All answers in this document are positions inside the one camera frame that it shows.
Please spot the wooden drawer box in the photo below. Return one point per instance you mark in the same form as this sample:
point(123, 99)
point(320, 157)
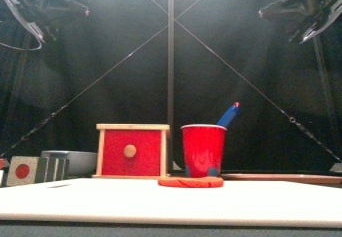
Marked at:
point(133, 127)

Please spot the red drawer with wooden knob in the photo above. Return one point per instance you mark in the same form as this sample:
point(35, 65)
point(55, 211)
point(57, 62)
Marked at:
point(115, 154)

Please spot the grey-blue bowl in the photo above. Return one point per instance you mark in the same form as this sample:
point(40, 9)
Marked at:
point(75, 162)

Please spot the orange-red dough disc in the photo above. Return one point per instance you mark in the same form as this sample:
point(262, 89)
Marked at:
point(191, 182)

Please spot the black backdrop cloth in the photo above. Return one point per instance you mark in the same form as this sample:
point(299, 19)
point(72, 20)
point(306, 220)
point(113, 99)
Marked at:
point(111, 47)

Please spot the blue plastic tool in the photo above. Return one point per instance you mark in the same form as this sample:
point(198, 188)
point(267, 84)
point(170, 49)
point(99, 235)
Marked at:
point(228, 116)

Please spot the red plastic cup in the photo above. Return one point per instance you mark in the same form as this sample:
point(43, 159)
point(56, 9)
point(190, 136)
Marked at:
point(202, 147)

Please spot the small patterned toy block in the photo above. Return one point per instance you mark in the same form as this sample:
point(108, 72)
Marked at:
point(21, 171)

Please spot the pinkish brown tray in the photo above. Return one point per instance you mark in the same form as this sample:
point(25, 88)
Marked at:
point(288, 178)

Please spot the white cutting board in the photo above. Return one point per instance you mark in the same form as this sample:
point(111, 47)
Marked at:
point(178, 204)

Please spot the vertical metal frame pole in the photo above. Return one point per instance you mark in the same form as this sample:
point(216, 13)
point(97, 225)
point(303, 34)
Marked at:
point(171, 64)

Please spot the metal corner bracket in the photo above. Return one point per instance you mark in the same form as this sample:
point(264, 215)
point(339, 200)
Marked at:
point(337, 167)

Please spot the metal pole base bracket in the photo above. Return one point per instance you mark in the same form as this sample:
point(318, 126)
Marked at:
point(176, 166)

